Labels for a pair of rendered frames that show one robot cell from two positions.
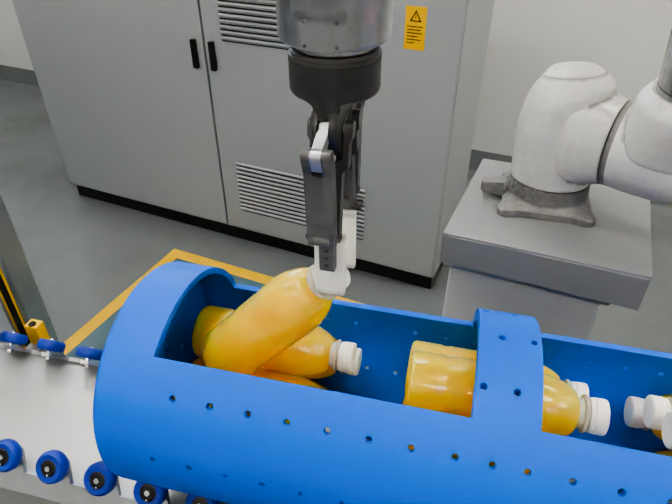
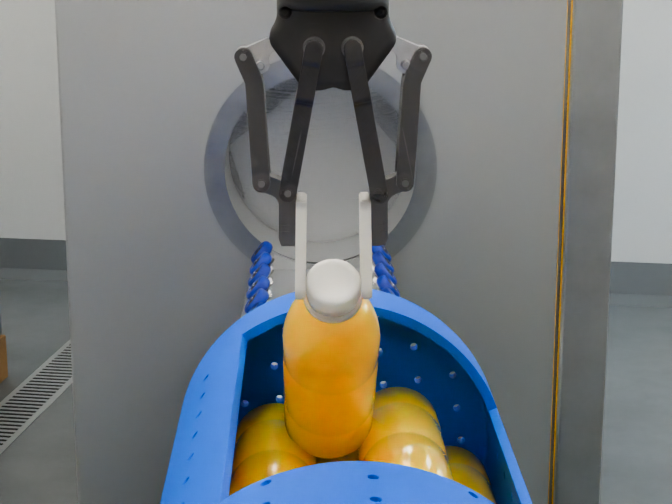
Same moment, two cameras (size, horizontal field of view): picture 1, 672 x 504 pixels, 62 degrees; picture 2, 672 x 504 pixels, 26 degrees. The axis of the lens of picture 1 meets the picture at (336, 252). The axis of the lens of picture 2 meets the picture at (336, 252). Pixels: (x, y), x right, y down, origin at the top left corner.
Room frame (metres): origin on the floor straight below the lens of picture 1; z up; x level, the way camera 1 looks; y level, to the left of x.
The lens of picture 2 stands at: (0.20, -0.95, 1.57)
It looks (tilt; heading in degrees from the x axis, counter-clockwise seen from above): 14 degrees down; 75
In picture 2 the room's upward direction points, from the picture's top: straight up
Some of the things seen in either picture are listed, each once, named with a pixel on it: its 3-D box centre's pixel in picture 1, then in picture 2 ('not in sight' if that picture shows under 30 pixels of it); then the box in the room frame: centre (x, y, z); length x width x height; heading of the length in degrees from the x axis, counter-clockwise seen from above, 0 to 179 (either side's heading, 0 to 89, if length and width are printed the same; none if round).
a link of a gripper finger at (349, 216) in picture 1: (341, 238); (365, 245); (0.48, -0.01, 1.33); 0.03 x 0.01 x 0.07; 76
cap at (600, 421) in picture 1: (591, 415); not in sight; (0.39, -0.27, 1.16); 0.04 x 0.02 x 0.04; 166
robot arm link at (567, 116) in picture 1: (567, 124); not in sight; (1.00, -0.44, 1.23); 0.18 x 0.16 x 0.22; 50
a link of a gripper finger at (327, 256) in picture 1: (325, 251); (274, 208); (0.42, 0.01, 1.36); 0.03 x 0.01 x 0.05; 166
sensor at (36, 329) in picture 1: (27, 342); not in sight; (0.74, 0.57, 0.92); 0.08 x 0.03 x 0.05; 166
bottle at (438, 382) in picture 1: (495, 397); not in sight; (0.41, -0.18, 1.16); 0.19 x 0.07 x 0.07; 76
